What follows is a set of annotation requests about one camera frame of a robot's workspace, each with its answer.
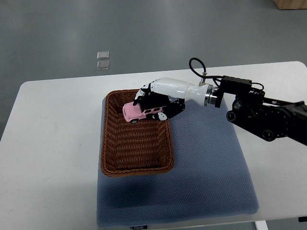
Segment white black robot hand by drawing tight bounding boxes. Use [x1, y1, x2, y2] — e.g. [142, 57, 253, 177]
[133, 78, 218, 121]

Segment pink toy car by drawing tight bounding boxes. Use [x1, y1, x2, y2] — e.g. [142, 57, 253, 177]
[122, 102, 165, 124]

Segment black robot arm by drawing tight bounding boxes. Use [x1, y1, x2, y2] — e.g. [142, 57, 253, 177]
[213, 76, 307, 145]

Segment brown wicker basket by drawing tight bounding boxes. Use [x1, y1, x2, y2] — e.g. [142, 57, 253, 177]
[100, 90, 175, 177]

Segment upper metal floor plate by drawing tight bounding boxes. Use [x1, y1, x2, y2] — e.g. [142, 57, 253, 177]
[97, 51, 109, 59]

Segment blue-grey foam mat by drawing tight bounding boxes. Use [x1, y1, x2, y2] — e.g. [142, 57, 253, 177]
[97, 101, 259, 227]

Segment wooden box corner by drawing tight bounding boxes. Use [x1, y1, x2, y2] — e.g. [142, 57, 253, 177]
[273, 0, 307, 10]

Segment white table leg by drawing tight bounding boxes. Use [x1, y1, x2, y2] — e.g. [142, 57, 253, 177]
[255, 220, 268, 230]

